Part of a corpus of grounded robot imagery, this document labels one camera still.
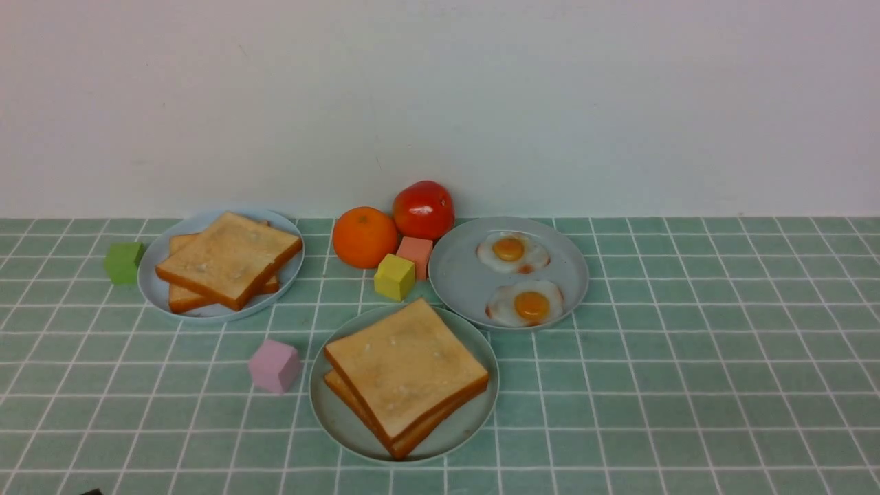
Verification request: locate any toast slice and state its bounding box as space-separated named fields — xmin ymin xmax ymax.
xmin=324 ymin=298 xmax=490 ymax=443
xmin=324 ymin=371 xmax=474 ymax=461
xmin=168 ymin=234 xmax=282 ymax=314
xmin=155 ymin=211 xmax=304 ymax=311

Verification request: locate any salmon pink cube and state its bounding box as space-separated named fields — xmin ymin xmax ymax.
xmin=396 ymin=237 xmax=434 ymax=280

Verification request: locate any red tomato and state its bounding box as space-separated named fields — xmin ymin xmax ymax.
xmin=392 ymin=181 xmax=456 ymax=241

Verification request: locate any yellow cube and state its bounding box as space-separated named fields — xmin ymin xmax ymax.
xmin=373 ymin=254 xmax=416 ymax=302

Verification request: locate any rear fried egg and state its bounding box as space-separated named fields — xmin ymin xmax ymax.
xmin=475 ymin=231 xmax=552 ymax=274

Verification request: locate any orange fruit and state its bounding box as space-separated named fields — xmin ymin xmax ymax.
xmin=331 ymin=206 xmax=399 ymax=270

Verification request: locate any front-right fried egg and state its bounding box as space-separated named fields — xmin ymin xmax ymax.
xmin=486 ymin=280 xmax=564 ymax=328

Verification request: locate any green centre plate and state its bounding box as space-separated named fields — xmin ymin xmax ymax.
xmin=310 ymin=304 xmax=499 ymax=465

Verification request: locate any grey bread plate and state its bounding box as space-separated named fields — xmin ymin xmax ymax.
xmin=137 ymin=208 xmax=305 ymax=324

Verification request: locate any green cube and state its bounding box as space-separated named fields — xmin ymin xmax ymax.
xmin=103 ymin=241 xmax=146 ymax=285

